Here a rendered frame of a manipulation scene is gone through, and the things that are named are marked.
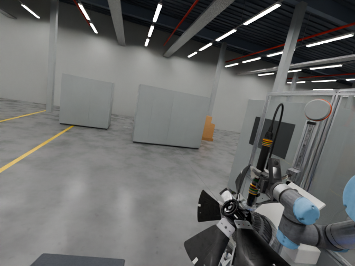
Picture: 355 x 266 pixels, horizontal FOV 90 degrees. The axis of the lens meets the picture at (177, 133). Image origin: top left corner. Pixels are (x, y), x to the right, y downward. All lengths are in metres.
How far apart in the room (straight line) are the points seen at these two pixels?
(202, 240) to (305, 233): 0.56
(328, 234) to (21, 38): 14.47
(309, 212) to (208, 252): 0.61
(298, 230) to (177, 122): 6.00
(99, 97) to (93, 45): 5.99
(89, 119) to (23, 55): 7.29
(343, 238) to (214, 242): 0.61
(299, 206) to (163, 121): 5.93
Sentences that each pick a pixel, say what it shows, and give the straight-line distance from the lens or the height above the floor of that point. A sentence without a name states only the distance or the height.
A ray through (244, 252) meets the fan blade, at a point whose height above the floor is 1.16.
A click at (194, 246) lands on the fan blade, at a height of 0.99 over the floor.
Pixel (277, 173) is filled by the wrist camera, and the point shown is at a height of 1.54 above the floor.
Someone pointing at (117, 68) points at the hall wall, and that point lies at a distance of 13.01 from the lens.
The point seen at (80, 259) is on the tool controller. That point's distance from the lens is 0.75.
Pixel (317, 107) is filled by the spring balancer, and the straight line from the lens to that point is 1.62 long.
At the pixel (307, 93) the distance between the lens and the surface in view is 1.96.
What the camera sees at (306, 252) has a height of 0.95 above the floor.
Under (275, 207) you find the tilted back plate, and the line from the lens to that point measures 1.41.
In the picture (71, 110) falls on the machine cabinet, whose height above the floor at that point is 0.60.
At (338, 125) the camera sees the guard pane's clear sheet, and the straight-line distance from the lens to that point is 1.69.
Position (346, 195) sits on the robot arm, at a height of 1.64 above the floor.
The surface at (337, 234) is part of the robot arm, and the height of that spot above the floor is 1.45.
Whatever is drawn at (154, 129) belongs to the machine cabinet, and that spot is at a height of 0.59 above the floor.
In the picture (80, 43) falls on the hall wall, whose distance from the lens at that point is 13.49.
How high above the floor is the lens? 1.77
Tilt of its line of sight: 11 degrees down
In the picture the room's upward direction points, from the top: 11 degrees clockwise
